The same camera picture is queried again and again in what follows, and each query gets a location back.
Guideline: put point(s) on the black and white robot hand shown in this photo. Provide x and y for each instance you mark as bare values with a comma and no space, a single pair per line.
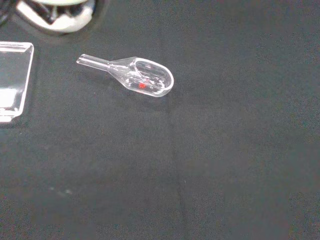
67,21

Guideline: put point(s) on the clear plastic funnel stand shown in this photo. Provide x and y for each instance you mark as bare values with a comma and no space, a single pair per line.
15,75

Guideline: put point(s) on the clear glass weighing funnel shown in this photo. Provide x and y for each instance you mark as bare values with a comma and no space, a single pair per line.
147,77

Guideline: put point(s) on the black bench cloth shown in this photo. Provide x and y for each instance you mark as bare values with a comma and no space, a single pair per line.
200,162

